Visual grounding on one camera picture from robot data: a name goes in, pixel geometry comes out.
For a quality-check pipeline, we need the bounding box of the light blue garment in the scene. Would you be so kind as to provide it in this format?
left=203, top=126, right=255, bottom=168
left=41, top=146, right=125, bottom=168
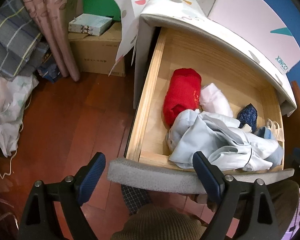
left=166, top=109, right=284, bottom=172

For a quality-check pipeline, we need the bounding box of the blue fleece garment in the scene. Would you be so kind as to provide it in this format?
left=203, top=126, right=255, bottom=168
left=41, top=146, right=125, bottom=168
left=254, top=126, right=276, bottom=140

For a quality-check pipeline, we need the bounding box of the navy floral underwear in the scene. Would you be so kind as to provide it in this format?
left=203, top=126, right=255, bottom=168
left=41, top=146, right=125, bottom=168
left=237, top=103, right=257, bottom=132

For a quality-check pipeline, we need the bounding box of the wooden drawer with grey front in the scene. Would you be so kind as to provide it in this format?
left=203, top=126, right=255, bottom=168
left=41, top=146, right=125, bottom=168
left=107, top=28, right=294, bottom=194

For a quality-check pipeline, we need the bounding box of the beige bra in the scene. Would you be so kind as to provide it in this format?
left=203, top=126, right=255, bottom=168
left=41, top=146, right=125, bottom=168
left=266, top=119, right=285, bottom=142

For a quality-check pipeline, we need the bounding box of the olive knit trouser leg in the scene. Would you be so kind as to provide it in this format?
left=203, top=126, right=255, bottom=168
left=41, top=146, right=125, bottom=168
left=111, top=204, right=206, bottom=240

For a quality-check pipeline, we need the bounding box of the white folded garment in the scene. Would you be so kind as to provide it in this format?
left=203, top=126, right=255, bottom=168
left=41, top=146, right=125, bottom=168
left=199, top=83, right=234, bottom=118

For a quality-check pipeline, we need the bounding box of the white floral bedsheet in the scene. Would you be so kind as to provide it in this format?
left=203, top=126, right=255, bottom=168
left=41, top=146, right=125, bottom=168
left=0, top=75, right=39, bottom=157

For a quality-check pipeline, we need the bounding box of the red folded garment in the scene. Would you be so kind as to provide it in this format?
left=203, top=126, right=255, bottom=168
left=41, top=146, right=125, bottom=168
left=162, top=68, right=202, bottom=127

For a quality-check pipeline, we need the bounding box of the grey plaid cloth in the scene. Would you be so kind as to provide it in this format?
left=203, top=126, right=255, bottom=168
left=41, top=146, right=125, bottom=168
left=0, top=0, right=49, bottom=80

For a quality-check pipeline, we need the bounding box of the brown cardboard box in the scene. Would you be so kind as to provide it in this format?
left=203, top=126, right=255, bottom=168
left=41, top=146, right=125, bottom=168
left=68, top=22, right=125, bottom=76

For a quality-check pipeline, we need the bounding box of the teal tissue box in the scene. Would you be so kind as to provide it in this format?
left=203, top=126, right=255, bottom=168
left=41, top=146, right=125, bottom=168
left=68, top=14, right=113, bottom=36

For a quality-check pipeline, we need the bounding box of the pink leaf curtain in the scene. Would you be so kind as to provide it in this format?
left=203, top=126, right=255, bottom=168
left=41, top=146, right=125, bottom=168
left=23, top=0, right=83, bottom=81

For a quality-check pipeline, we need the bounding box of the white XINCCI shoe box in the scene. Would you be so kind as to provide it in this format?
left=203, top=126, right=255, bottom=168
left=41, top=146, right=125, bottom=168
left=197, top=0, right=300, bottom=74

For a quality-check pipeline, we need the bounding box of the white patterned nightstand cabinet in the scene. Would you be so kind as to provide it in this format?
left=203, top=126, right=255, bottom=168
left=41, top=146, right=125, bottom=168
left=133, top=0, right=297, bottom=116

